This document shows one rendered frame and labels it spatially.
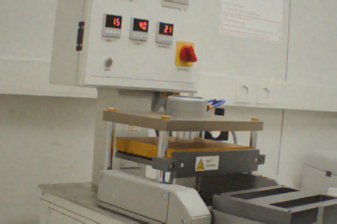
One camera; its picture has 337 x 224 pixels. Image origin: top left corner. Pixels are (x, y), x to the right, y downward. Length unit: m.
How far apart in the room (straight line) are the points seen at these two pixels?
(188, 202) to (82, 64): 0.37
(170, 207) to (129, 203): 0.11
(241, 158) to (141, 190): 0.23
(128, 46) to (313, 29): 1.20
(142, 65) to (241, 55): 0.81
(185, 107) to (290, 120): 1.12
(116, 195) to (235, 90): 0.94
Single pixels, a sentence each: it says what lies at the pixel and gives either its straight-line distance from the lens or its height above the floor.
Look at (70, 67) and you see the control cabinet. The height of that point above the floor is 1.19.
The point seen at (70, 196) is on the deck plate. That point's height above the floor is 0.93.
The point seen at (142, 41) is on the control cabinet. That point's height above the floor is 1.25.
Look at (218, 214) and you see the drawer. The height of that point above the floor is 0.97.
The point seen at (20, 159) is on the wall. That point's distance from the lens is 1.62.
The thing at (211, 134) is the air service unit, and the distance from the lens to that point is 1.38.
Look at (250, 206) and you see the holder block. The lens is 0.93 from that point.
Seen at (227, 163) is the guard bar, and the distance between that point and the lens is 1.11.
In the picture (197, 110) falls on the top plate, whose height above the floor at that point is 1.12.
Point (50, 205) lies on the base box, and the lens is 1.26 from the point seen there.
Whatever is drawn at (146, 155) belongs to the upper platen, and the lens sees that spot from 1.09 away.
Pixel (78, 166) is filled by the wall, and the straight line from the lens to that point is 1.70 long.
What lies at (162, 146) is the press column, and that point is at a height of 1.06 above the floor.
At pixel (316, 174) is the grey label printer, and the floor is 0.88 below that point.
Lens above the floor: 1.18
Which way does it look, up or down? 3 degrees down
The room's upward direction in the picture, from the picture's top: 5 degrees clockwise
